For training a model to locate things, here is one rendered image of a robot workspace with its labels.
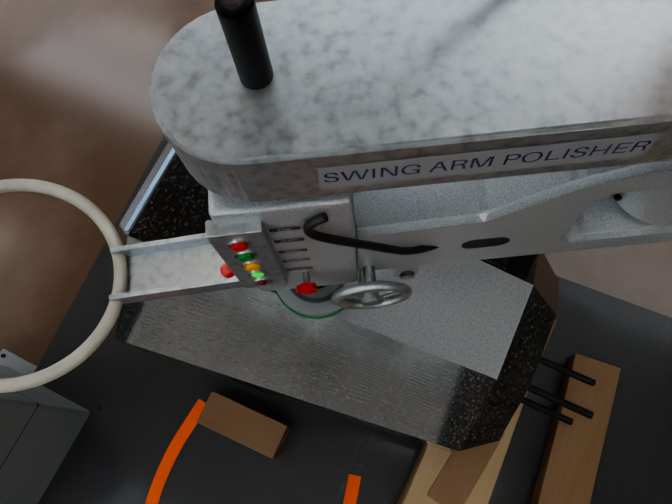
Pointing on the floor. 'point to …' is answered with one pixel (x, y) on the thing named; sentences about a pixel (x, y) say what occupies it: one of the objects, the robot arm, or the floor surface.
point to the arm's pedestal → (32, 434)
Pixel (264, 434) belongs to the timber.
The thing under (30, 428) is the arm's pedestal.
